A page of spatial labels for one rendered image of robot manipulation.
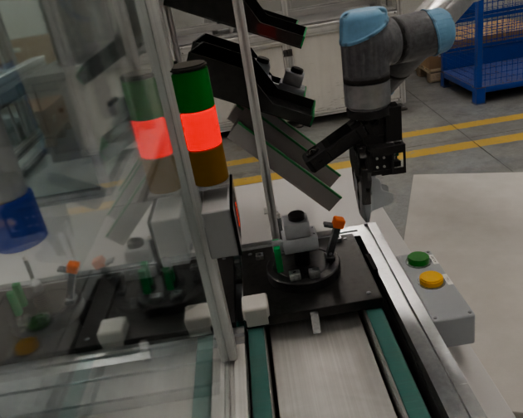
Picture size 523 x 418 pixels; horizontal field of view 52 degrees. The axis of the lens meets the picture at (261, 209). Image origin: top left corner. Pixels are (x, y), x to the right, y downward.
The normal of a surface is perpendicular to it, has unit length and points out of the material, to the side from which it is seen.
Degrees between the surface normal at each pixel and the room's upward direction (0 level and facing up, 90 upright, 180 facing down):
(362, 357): 0
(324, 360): 0
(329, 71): 90
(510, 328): 0
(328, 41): 90
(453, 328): 90
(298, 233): 90
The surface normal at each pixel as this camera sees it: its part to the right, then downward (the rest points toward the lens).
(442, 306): -0.15, -0.89
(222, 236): 0.06, 0.42
